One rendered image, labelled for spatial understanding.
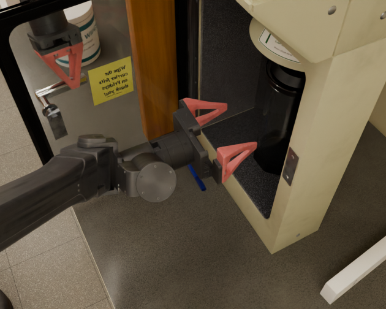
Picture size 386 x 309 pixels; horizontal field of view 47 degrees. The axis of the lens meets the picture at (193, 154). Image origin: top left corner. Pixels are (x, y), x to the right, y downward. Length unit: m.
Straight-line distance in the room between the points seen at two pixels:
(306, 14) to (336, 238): 0.57
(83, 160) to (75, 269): 1.36
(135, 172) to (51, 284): 1.39
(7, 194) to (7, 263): 1.54
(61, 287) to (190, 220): 1.10
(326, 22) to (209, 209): 0.54
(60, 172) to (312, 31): 0.33
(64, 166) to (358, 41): 0.38
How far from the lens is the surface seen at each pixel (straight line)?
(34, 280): 1.96
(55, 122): 0.74
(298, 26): 0.43
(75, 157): 0.61
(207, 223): 0.89
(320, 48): 0.47
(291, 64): 0.62
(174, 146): 0.67
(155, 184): 0.60
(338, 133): 0.64
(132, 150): 0.67
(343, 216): 0.95
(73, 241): 1.99
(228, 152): 0.65
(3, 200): 0.48
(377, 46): 0.55
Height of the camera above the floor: 1.71
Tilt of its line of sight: 52 degrees down
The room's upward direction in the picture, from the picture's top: straight up
